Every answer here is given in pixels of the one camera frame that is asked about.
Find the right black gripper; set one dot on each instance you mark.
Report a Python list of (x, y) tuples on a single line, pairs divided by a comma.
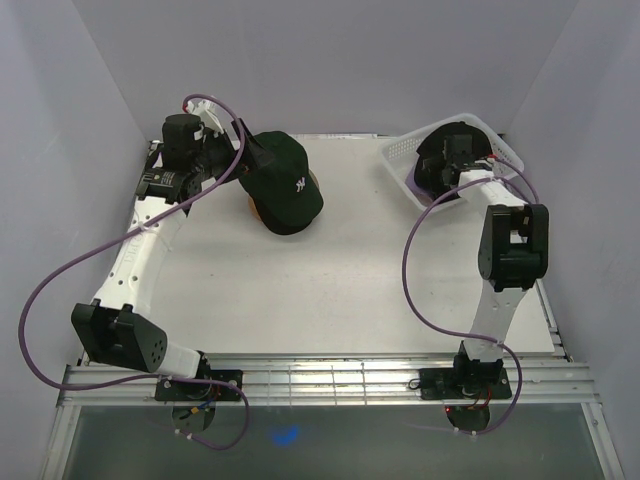
[(436, 166)]

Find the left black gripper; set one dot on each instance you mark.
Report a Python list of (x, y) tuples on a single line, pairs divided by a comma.
[(260, 155)]

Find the black cap gold logo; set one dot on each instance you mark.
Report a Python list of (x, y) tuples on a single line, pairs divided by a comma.
[(452, 128)]

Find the dark green NY cap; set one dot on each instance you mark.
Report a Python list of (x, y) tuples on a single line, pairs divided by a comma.
[(284, 185)]

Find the purple cap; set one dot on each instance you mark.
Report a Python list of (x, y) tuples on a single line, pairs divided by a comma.
[(422, 195)]

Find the black NY baseball cap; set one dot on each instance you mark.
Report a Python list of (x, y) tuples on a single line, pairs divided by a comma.
[(279, 226)]

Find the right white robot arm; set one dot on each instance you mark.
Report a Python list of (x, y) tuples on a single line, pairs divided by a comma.
[(512, 256)]

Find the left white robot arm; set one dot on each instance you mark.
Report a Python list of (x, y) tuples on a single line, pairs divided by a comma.
[(115, 328)]

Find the wooden hat stand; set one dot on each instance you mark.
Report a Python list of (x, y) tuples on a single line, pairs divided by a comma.
[(252, 205)]

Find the white plastic basket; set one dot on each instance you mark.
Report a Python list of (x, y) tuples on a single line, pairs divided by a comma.
[(399, 155)]

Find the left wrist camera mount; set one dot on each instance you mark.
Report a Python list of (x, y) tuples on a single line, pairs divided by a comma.
[(206, 111)]

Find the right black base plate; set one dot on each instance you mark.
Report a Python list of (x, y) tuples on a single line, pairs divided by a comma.
[(447, 384)]

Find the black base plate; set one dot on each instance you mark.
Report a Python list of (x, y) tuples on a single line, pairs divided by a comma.
[(174, 391), (447, 384)]

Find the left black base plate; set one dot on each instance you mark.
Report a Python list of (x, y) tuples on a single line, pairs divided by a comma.
[(174, 391)]

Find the aluminium rail frame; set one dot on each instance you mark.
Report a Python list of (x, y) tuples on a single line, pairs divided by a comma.
[(338, 418)]

